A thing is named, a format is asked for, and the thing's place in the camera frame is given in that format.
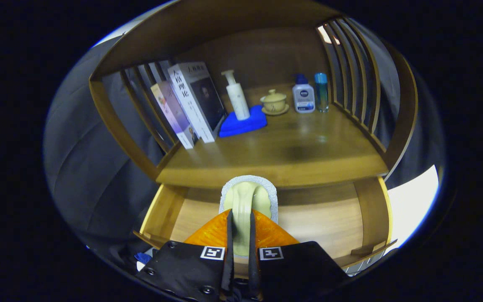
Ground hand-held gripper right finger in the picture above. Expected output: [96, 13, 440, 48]
[248, 208, 351, 302]

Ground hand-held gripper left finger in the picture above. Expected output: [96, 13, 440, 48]
[137, 208, 234, 302]

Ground wooden drawer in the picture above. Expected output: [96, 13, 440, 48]
[132, 176, 397, 269]

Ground pale green brush grey base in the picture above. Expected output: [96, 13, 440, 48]
[219, 175, 278, 257]

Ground wooden countertop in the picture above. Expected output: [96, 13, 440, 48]
[156, 82, 389, 188]

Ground grey ridged panel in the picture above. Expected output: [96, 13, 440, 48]
[344, 256, 382, 276]

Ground white flat board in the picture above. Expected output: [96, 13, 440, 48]
[386, 165, 440, 252]

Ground blue folded cloth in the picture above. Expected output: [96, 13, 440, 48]
[219, 104, 268, 138]

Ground purple book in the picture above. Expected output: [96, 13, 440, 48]
[151, 81, 196, 150]

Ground beige lidded teacup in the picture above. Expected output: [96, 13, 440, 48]
[260, 89, 290, 116]

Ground thick white and black book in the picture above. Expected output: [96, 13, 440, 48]
[167, 62, 228, 144]

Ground white bottle with blue cap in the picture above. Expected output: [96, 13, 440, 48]
[292, 74, 316, 114]

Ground white pump bottle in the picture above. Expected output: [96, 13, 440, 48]
[221, 70, 251, 121]

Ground teal slim bottle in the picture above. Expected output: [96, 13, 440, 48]
[314, 73, 329, 112]

